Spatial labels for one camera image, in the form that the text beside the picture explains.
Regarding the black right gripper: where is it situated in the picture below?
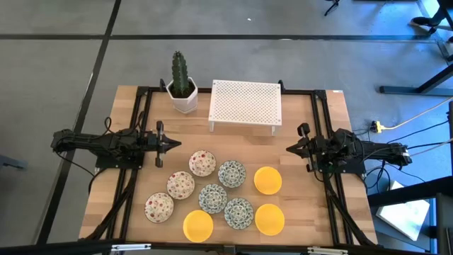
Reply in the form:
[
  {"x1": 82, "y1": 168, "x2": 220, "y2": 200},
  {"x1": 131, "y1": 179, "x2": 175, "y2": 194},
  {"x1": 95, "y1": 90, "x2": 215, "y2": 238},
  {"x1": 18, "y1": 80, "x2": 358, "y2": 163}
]
[{"x1": 285, "y1": 123, "x2": 322, "y2": 174}]

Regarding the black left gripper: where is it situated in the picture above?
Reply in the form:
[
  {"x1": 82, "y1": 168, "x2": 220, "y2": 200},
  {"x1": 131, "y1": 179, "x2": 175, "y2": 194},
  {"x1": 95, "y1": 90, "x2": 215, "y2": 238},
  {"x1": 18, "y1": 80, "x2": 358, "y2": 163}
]
[{"x1": 144, "y1": 120, "x2": 182, "y2": 168}]

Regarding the red floral bowl green outside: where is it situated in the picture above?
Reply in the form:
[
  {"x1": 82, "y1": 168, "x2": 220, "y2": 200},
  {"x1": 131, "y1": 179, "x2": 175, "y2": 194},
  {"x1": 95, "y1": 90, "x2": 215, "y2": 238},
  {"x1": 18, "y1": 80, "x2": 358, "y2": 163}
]
[
  {"x1": 188, "y1": 149, "x2": 217, "y2": 178},
  {"x1": 166, "y1": 171, "x2": 196, "y2": 200},
  {"x1": 144, "y1": 192, "x2": 175, "y2": 224}
]

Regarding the yellow mini bowl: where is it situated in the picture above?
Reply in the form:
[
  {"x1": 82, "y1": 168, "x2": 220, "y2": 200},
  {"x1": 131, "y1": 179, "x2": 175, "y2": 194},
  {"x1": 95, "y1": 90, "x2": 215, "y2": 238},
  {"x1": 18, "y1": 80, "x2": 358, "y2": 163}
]
[
  {"x1": 254, "y1": 203, "x2": 286, "y2": 237},
  {"x1": 182, "y1": 209, "x2": 214, "y2": 244},
  {"x1": 253, "y1": 166, "x2": 283, "y2": 196}
]

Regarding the blue floral bowl teal outside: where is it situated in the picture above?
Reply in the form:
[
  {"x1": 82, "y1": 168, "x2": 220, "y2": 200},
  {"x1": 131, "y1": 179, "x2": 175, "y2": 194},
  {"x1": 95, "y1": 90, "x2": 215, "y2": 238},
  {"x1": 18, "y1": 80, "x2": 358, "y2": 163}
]
[
  {"x1": 224, "y1": 197, "x2": 255, "y2": 230},
  {"x1": 198, "y1": 183, "x2": 229, "y2": 215},
  {"x1": 217, "y1": 159, "x2": 247, "y2": 189}
]

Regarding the white hexagonal plant pot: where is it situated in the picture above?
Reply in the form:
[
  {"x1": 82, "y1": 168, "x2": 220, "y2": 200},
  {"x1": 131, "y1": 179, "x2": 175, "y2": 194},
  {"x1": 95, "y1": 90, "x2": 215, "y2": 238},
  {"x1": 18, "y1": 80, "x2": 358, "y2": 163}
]
[{"x1": 166, "y1": 76, "x2": 199, "y2": 115}]

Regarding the white perforated metal rack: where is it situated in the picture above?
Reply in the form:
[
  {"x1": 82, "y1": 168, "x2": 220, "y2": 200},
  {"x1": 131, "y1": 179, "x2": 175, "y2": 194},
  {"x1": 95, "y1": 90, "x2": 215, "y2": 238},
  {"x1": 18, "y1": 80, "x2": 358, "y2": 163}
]
[{"x1": 207, "y1": 79, "x2": 283, "y2": 136}]

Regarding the green cactus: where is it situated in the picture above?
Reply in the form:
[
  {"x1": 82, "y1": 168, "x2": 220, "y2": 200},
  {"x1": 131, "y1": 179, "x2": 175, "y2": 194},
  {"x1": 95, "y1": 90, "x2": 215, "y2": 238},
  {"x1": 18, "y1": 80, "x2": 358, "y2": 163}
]
[{"x1": 171, "y1": 50, "x2": 190, "y2": 97}]

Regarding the dark side table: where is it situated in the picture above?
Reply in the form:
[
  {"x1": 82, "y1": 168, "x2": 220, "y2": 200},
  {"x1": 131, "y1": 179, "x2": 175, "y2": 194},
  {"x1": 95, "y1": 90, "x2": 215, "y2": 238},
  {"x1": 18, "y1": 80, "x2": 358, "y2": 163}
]
[{"x1": 367, "y1": 175, "x2": 453, "y2": 255}]

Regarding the white flat panel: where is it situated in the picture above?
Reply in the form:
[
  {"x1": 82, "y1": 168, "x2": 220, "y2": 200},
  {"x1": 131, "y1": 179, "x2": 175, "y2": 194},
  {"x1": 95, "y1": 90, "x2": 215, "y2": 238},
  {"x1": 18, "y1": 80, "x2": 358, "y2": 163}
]
[{"x1": 375, "y1": 180, "x2": 431, "y2": 242}]

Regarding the black tripod leg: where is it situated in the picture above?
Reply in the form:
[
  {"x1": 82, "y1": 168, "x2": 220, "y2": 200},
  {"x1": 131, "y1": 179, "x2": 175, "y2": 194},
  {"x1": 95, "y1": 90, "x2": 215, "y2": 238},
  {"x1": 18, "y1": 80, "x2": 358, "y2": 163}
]
[{"x1": 323, "y1": 0, "x2": 341, "y2": 17}]

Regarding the dark grey floor object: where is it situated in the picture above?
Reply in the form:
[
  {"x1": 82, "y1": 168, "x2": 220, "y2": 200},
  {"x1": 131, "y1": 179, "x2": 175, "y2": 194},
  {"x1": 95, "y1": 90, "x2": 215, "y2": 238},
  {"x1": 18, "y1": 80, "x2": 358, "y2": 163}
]
[{"x1": 0, "y1": 154, "x2": 28, "y2": 171}]

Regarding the grey metal table foot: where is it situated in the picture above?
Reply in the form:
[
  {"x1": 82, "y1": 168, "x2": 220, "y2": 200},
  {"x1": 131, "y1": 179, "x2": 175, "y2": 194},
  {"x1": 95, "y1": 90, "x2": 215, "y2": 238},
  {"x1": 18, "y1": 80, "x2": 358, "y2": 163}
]
[{"x1": 410, "y1": 21, "x2": 453, "y2": 67}]

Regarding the person's shoe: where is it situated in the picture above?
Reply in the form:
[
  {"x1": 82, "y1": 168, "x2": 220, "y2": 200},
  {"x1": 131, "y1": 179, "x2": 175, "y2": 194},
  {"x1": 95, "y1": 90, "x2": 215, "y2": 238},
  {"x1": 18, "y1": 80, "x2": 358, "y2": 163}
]
[{"x1": 410, "y1": 16, "x2": 438, "y2": 29}]

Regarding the person's leg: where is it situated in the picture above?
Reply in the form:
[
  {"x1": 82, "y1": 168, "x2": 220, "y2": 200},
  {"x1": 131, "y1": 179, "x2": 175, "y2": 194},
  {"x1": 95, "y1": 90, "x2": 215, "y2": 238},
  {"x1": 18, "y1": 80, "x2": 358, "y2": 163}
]
[{"x1": 433, "y1": 0, "x2": 453, "y2": 26}]

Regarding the black aluminium table frame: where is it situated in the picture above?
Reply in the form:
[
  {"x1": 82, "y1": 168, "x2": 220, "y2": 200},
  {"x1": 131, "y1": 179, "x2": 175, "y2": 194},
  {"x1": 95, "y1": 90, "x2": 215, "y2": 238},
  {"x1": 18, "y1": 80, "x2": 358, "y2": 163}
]
[{"x1": 79, "y1": 78, "x2": 379, "y2": 255}]

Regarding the pale yellow floor cable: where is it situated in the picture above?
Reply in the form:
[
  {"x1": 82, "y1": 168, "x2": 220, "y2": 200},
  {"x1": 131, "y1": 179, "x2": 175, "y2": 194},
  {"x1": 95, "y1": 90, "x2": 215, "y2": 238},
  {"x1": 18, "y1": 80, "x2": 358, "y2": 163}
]
[{"x1": 384, "y1": 96, "x2": 453, "y2": 130}]

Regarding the silver metal bracket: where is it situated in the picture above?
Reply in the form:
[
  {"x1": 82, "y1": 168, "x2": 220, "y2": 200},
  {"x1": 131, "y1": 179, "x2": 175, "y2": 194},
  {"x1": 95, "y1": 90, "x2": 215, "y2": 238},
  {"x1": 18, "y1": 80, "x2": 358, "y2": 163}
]
[
  {"x1": 306, "y1": 246, "x2": 350, "y2": 255},
  {"x1": 110, "y1": 243, "x2": 152, "y2": 252}
]

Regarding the black desk leg frame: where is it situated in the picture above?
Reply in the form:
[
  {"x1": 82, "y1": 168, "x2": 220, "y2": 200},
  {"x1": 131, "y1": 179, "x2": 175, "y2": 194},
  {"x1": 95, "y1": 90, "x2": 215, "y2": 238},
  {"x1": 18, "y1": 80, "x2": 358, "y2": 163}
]
[{"x1": 379, "y1": 63, "x2": 453, "y2": 97}]

